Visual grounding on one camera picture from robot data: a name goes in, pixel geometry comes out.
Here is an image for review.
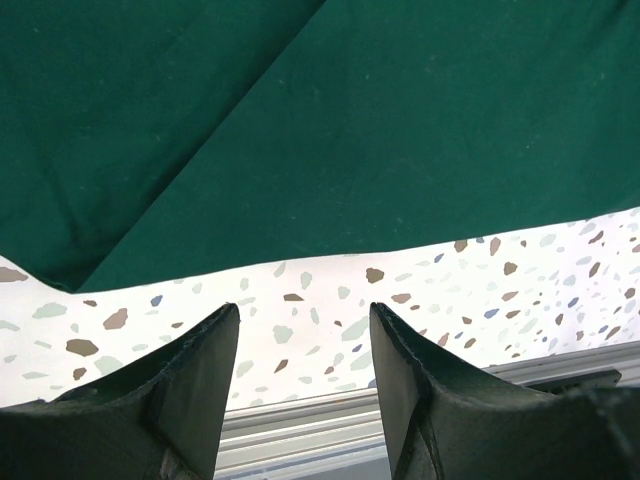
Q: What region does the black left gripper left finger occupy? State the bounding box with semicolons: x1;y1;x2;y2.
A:
1;304;240;479

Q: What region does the aluminium table frame rail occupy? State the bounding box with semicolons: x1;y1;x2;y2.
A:
214;342;639;480

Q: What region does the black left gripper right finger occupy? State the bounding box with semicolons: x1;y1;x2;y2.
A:
369;303;639;479

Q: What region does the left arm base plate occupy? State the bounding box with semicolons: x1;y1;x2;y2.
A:
527;369;622;395

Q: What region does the green surgical cloth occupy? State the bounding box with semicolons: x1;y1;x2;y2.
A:
1;1;639;293

